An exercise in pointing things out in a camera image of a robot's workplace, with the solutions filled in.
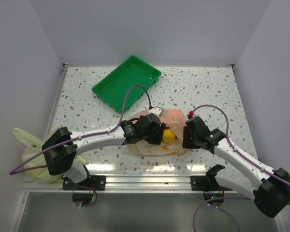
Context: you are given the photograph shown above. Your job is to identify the orange translucent plastic bag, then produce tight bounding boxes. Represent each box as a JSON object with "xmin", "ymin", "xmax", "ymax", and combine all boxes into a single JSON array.
[{"xmin": 127, "ymin": 108, "xmax": 187, "ymax": 156}]

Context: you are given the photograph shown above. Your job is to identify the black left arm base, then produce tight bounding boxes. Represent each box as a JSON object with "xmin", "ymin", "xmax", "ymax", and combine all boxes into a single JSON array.
[{"xmin": 62, "ymin": 172, "xmax": 106, "ymax": 191}]

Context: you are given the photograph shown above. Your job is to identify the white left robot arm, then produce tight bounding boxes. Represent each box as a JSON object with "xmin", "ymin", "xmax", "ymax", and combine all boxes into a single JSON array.
[{"xmin": 42, "ymin": 113, "xmax": 166, "ymax": 190}]

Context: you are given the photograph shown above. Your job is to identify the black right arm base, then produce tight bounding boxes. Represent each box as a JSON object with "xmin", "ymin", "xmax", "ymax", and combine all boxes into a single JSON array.
[{"xmin": 190, "ymin": 164, "xmax": 231, "ymax": 192}]

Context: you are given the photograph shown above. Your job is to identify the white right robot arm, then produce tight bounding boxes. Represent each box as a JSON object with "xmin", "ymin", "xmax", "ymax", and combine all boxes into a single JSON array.
[{"xmin": 182, "ymin": 116, "xmax": 290, "ymax": 218}]

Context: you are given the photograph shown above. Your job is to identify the green translucent plastic bag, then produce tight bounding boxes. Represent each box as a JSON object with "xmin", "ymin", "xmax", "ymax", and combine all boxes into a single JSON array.
[{"xmin": 13, "ymin": 127, "xmax": 88, "ymax": 184}]

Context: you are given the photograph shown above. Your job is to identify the yellow lemon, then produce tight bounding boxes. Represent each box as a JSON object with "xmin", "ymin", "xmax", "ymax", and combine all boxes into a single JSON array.
[{"xmin": 162, "ymin": 128, "xmax": 176, "ymax": 144}]

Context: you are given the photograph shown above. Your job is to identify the green plastic tray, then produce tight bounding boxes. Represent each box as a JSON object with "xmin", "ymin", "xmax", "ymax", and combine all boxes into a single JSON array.
[{"xmin": 92, "ymin": 56, "xmax": 161, "ymax": 113}]

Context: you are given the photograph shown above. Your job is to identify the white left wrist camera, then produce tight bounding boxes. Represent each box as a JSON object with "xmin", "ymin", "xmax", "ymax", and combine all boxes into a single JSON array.
[{"xmin": 148, "ymin": 107, "xmax": 163, "ymax": 117}]

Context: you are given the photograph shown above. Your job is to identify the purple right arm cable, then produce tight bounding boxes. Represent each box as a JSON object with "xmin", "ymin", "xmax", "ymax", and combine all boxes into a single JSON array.
[{"xmin": 192, "ymin": 104, "xmax": 290, "ymax": 232}]

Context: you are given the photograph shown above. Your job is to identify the aluminium front rail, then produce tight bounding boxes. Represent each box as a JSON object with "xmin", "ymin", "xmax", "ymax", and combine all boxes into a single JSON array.
[{"xmin": 21, "ymin": 175, "xmax": 276, "ymax": 194}]

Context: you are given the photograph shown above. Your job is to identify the aluminium side rail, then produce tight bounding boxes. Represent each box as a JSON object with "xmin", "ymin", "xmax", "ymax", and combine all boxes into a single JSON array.
[{"xmin": 44, "ymin": 63, "xmax": 69, "ymax": 138}]

